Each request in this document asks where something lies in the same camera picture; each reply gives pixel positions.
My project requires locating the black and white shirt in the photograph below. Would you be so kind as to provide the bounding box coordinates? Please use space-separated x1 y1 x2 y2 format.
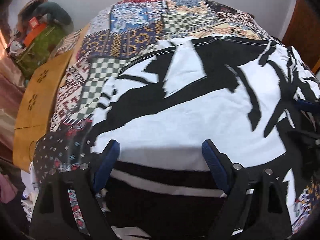
87 36 319 239

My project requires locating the wooden lap desk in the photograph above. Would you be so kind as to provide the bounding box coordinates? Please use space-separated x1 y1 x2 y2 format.
12 50 73 172

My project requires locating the pink curtain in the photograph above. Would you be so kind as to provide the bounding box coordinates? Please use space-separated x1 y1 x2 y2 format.
1 35 25 151

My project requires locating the green fabric storage bin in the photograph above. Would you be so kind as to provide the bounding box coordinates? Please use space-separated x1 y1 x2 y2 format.
13 24 66 80

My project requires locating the patchwork patterned bedspread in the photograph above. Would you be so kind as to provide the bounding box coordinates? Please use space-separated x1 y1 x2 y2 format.
32 0 319 239

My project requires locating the orange box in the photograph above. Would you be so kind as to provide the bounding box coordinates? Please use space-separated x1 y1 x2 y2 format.
23 23 47 46

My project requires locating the brown bag on pile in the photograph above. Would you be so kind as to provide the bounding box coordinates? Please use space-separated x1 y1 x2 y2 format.
17 0 48 28

